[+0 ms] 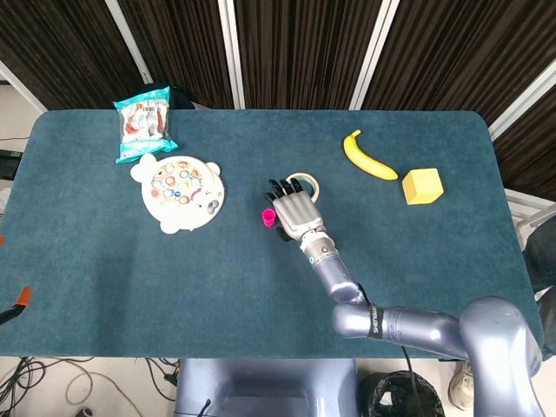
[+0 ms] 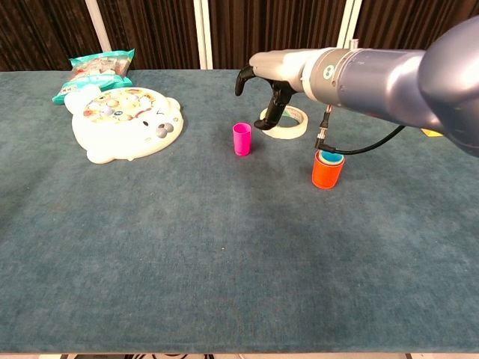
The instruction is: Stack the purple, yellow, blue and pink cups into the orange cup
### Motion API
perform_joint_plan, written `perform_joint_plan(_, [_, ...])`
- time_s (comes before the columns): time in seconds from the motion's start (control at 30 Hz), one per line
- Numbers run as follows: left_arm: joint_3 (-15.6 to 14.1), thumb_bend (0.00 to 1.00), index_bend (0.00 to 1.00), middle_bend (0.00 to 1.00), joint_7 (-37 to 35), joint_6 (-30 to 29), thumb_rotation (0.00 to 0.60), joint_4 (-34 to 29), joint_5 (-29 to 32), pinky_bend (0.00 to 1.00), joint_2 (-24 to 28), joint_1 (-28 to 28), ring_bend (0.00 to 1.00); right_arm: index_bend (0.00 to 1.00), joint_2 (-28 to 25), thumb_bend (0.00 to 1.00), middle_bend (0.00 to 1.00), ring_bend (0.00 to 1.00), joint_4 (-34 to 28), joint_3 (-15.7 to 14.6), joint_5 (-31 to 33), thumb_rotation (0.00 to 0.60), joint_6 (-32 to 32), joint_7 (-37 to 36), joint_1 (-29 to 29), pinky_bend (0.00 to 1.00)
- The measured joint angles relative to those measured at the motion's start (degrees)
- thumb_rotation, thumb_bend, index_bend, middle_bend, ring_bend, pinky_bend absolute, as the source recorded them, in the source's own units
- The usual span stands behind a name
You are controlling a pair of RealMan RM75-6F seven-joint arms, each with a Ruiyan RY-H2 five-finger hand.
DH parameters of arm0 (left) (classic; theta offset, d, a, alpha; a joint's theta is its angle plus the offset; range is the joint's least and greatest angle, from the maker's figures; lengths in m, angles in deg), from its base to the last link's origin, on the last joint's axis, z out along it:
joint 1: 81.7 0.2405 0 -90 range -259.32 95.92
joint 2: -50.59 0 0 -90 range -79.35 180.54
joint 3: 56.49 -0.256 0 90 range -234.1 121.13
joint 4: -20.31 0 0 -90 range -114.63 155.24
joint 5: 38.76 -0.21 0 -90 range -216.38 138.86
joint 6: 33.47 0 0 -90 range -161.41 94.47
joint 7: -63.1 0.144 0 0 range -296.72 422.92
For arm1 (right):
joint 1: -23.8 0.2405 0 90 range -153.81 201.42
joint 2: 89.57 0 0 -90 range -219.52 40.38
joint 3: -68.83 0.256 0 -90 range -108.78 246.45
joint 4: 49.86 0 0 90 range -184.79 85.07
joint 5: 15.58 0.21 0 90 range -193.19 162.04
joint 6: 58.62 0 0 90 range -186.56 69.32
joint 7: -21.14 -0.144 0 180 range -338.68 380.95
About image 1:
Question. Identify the white sneaker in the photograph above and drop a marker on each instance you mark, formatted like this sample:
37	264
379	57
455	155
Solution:
460	386

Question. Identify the white metal rack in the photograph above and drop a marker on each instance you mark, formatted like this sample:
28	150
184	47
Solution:
521	208

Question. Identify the blue carpet table cover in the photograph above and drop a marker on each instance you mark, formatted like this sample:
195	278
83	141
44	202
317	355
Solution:
87	260

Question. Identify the teal snack bag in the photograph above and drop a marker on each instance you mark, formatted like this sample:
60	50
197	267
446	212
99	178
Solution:
143	126

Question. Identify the black clamp orange tips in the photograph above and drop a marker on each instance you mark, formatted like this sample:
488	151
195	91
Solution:
24	296

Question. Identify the black box beside table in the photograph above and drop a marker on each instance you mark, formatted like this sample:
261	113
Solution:
8	167

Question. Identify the magenta plastic cup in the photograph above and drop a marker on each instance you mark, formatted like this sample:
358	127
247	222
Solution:
268	219

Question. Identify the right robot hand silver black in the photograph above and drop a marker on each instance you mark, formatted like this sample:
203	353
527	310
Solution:
297	213

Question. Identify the yellow banana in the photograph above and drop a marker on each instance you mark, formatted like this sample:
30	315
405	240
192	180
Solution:
365	163

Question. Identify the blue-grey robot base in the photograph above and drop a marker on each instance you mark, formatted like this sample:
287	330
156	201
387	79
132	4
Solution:
260	382

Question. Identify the person leg in jeans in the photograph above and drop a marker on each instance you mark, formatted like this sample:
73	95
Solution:
540	256

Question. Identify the black trash bin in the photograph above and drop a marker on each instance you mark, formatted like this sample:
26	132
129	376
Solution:
391	395

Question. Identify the white fish toy board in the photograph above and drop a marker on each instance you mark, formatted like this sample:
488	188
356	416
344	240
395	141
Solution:
174	210

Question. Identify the black object behind table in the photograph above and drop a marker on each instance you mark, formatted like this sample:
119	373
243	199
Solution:
180	97

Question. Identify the yellow foam cube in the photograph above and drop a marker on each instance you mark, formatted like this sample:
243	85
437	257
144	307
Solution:
423	187

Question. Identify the dark ribbed partition panel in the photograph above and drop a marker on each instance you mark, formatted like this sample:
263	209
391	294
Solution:
65	43
534	152
182	43
304	43
456	43

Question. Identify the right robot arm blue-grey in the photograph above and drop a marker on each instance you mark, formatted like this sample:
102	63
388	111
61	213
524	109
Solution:
339	282

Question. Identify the masking tape roll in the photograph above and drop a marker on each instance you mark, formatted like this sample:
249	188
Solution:
315	187

